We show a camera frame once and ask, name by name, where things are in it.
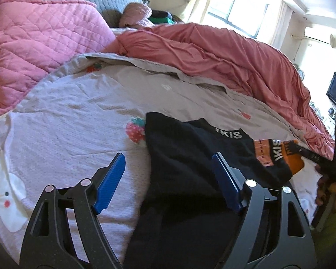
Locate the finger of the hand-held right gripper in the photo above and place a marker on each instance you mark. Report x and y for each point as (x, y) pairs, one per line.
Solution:
(310, 154)

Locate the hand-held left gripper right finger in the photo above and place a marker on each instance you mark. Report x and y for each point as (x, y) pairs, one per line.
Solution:
(226, 185)

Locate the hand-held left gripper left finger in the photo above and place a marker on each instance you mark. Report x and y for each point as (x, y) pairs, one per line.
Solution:
(112, 182)

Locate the black garment with orange label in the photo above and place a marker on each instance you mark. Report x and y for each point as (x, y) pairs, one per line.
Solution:
(190, 173)

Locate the person's right hand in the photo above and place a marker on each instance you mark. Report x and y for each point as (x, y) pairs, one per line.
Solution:
(323, 193)

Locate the strawberry bear printed blanket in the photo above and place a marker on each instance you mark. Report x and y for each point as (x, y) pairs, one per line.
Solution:
(72, 123)

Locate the white air conditioner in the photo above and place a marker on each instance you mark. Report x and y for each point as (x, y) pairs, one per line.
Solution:
(320, 35)

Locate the salmon duvet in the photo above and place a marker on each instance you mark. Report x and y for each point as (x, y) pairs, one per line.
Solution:
(226, 58)

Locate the white curtain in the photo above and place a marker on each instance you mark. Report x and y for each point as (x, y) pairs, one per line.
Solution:
(282, 22)

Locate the pink quilted pillow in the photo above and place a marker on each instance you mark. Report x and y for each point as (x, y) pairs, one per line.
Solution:
(36, 47)

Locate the window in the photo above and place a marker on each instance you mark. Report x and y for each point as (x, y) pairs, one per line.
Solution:
(238, 8)

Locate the mauve pillow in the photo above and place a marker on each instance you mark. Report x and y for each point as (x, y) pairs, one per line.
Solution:
(134, 14)

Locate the green cloth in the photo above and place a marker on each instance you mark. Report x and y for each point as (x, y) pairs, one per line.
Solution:
(162, 19)

